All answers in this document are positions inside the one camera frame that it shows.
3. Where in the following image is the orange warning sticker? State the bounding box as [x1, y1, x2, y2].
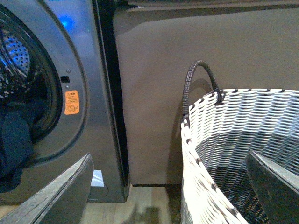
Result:
[64, 90, 80, 115]

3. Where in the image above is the grey front-load washing machine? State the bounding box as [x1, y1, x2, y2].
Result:
[0, 0, 129, 204]

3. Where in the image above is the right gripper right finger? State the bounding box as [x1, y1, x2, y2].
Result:
[246, 151, 299, 224]

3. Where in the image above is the grey cabinet panel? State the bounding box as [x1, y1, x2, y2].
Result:
[113, 0, 299, 185]

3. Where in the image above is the white woven laundry basket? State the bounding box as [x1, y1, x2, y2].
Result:
[181, 89, 299, 224]

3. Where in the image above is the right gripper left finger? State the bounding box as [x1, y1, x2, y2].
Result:
[0, 153, 94, 224]

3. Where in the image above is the black basket handle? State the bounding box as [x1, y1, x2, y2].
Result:
[182, 60, 226, 117]

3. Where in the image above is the dark blue garment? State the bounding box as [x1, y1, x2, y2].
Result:
[0, 100, 47, 193]

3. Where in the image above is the steel washing drum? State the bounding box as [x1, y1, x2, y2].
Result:
[0, 19, 48, 105]

